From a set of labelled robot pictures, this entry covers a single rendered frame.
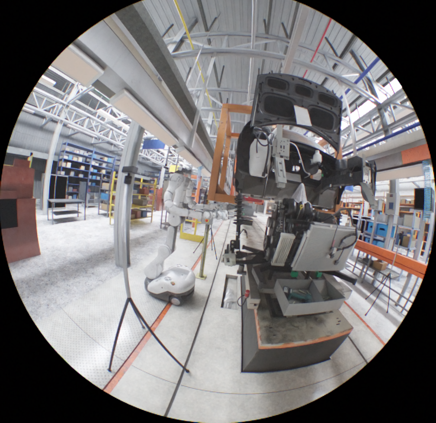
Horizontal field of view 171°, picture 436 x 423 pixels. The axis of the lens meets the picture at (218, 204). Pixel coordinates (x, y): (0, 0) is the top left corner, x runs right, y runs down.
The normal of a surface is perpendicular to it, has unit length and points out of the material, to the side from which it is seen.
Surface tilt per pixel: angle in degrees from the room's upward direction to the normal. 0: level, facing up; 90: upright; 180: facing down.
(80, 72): 154
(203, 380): 0
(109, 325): 0
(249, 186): 90
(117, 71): 90
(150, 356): 0
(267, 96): 117
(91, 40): 90
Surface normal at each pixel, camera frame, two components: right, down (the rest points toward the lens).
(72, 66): 0.31, 0.95
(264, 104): -0.07, 0.47
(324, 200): -0.12, 0.03
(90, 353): 0.14, -0.99
